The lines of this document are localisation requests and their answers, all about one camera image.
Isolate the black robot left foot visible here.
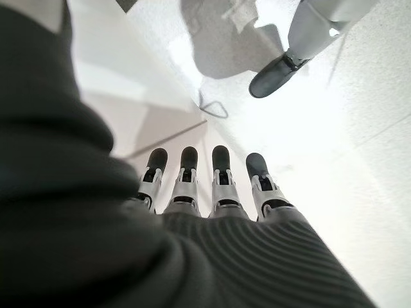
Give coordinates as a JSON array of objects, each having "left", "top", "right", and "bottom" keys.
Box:
[{"left": 249, "top": 53, "right": 313, "bottom": 99}]

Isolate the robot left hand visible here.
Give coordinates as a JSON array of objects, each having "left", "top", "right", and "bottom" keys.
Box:
[{"left": 0, "top": 0, "right": 378, "bottom": 308}]

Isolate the thin grey cord loop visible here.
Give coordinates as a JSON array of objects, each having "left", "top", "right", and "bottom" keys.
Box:
[{"left": 198, "top": 90, "right": 229, "bottom": 119}]

